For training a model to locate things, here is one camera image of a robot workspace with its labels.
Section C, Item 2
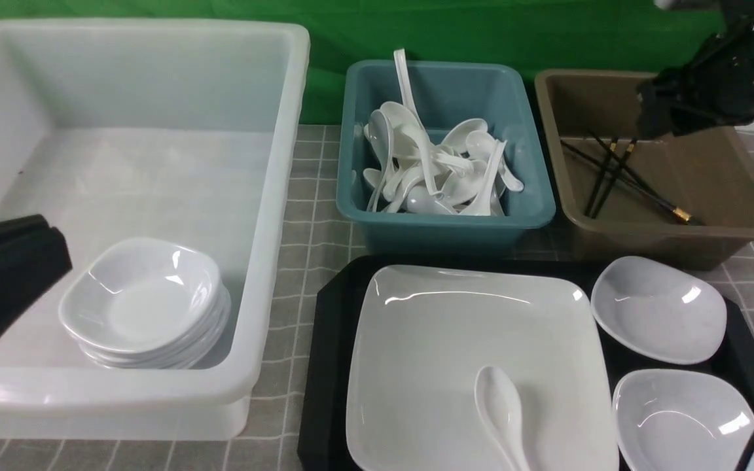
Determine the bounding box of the large white plastic tub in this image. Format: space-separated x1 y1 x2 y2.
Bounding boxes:
0 18 310 441

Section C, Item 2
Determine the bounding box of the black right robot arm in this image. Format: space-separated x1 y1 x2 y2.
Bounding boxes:
636 1 754 139

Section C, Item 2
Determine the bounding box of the large white square plate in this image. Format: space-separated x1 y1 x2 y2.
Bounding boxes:
345 265 620 470

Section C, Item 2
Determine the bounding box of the pile of white spoons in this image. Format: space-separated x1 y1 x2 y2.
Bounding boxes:
361 101 526 217

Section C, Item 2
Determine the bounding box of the white bowl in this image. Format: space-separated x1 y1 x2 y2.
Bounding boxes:
613 369 754 470
590 256 727 366

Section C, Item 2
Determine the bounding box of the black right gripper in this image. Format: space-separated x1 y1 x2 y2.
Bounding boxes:
636 69 754 138

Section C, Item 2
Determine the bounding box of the black chopstick crossing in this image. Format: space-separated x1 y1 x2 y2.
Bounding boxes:
590 137 638 218

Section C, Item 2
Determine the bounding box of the white soup spoon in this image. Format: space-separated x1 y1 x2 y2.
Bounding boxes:
474 366 530 470

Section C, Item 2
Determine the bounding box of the green backdrop cloth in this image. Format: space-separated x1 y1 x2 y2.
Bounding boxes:
0 1 723 124

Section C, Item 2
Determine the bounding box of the teal plastic bin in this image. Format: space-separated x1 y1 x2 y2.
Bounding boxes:
337 60 556 257

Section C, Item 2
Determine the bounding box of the black chopstick left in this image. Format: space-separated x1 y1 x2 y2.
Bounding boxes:
584 137 619 218

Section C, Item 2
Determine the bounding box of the brown plastic bin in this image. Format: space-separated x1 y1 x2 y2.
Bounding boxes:
533 69 754 270

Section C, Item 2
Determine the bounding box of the black chopstick with gold tip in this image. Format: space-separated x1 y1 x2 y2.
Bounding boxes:
562 135 704 226

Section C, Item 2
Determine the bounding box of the stack of white bowls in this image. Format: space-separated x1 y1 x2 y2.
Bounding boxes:
59 237 232 370

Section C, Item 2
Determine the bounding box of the upright white spoon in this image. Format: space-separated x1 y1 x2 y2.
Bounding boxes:
394 48 423 128

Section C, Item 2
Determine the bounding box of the grey checked tablecloth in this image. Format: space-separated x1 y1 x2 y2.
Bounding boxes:
0 126 754 470

